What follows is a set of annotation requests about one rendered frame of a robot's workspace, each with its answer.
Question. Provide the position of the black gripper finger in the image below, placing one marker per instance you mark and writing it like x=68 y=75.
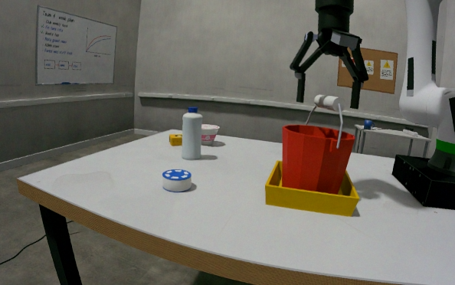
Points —
x=357 y=70
x=299 y=70

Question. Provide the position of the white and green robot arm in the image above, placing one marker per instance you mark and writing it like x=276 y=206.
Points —
x=421 y=101

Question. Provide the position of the yellow rectangular tray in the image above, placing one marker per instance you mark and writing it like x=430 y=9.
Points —
x=343 y=203

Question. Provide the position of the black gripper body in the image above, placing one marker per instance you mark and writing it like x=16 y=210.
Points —
x=332 y=18

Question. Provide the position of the red pail with white handle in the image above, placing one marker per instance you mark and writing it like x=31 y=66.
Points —
x=314 y=163

